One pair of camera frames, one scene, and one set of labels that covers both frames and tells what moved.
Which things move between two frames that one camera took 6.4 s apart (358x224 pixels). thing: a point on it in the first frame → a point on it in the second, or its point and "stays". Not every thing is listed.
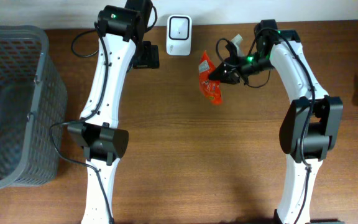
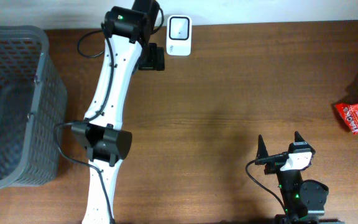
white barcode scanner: (179, 35) stays
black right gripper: (230, 67) → (261, 152)
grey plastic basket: (23, 94) stays
